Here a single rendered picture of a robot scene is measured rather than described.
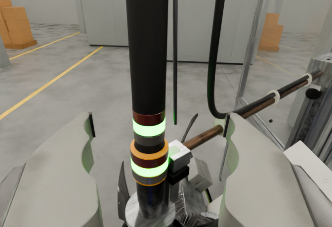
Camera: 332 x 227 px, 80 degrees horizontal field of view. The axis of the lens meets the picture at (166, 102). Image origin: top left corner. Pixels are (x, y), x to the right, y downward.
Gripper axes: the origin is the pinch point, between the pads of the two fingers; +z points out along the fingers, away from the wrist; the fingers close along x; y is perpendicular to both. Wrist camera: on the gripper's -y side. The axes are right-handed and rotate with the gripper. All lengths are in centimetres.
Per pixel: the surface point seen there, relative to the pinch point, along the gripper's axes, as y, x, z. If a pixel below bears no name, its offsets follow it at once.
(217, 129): 11.3, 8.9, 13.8
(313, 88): 17, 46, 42
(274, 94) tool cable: 10.2, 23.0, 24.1
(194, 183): 54, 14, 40
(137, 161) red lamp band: 9.2, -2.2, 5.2
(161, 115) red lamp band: 3.9, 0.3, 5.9
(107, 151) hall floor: 166, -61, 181
